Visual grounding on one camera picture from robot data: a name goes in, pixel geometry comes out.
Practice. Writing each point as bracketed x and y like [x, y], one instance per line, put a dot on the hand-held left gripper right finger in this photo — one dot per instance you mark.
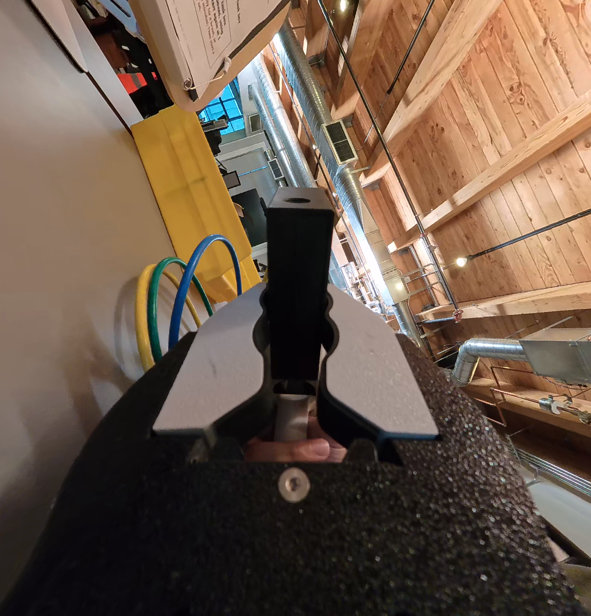
[377, 385]

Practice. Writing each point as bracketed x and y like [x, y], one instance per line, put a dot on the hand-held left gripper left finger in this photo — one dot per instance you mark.
[213, 380]

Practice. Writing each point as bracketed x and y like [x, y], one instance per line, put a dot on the yellow plastic bin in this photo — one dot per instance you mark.
[189, 192]

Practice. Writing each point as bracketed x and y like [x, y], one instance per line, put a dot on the person's left hand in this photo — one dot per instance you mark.
[300, 450]

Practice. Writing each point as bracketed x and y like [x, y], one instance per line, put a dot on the ceiling spot lamp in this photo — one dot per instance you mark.
[461, 262]

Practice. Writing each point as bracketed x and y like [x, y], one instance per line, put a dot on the black computer monitor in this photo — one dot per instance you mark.
[250, 216]

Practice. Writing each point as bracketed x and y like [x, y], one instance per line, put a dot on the white vent grille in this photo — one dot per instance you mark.
[340, 142]

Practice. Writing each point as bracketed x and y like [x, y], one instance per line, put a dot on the printed instruction sheet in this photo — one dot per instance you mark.
[199, 29]

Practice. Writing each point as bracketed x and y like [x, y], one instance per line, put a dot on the grey metal elbow duct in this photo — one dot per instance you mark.
[555, 356]

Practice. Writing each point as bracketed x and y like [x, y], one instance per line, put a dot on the silver ventilation duct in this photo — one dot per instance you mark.
[276, 134]
[353, 202]

